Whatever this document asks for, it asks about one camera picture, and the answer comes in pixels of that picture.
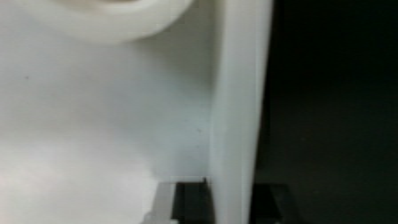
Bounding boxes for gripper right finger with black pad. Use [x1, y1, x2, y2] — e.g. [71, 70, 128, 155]
[250, 184, 306, 224]

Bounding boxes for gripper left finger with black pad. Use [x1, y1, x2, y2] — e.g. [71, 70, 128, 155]
[140, 178, 215, 224]

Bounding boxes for white square tabletop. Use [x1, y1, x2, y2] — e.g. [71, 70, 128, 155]
[0, 0, 275, 224]

